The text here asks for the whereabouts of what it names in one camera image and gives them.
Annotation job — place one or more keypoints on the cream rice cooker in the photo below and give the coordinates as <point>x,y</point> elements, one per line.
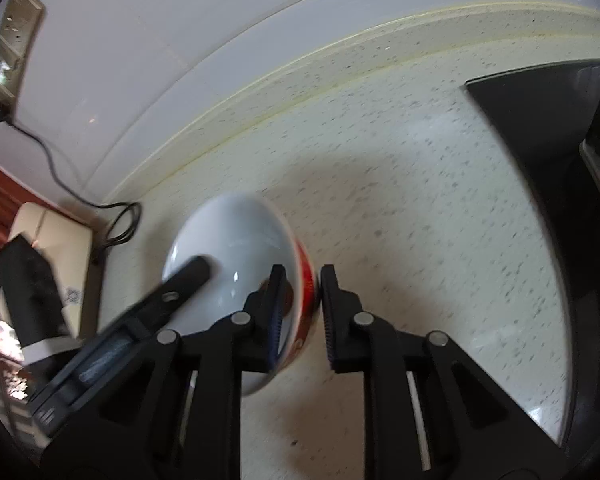
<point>75,255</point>

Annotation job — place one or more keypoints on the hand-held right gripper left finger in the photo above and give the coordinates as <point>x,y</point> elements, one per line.
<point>276,320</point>

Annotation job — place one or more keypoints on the red-brown wooden cabinet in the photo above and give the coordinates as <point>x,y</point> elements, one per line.
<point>0,195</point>

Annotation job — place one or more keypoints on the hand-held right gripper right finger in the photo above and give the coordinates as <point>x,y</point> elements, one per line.
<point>329,320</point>

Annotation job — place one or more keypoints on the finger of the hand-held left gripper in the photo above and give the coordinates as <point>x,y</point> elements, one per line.
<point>185,285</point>

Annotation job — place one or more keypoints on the white bowl with red band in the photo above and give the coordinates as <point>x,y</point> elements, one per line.
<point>230,240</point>

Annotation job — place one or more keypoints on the black glass gas stove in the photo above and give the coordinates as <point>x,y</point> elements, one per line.
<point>530,125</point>

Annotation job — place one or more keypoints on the beige wall socket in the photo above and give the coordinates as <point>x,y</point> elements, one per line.
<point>12,35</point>

